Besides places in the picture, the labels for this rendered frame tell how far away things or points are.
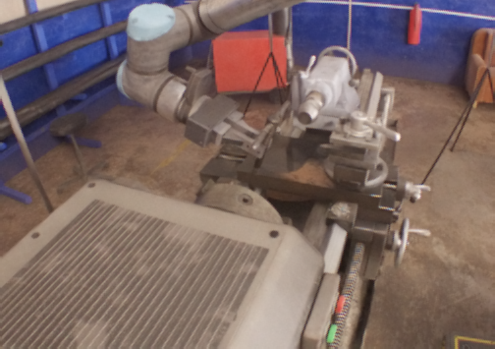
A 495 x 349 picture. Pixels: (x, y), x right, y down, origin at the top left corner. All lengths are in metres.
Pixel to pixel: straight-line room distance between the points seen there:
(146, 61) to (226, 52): 3.40
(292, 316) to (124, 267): 0.24
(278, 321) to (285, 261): 0.09
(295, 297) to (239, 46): 3.70
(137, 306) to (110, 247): 0.13
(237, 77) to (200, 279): 3.78
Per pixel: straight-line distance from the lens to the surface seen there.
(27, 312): 0.55
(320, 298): 0.55
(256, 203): 0.82
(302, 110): 1.42
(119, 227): 0.60
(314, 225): 1.30
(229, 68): 4.15
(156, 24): 0.69
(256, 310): 0.46
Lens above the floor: 1.72
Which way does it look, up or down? 33 degrees down
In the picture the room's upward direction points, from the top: 4 degrees counter-clockwise
